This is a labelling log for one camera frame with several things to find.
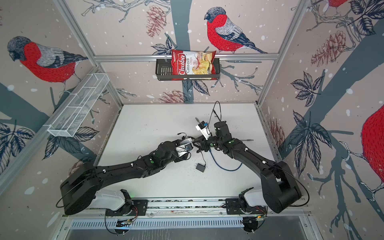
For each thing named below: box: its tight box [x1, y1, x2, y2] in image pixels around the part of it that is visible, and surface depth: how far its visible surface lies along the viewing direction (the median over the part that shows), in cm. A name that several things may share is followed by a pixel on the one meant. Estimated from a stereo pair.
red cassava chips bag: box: [171, 49, 217, 81], surface depth 90 cm
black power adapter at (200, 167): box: [195, 151, 207, 173], surface depth 87 cm
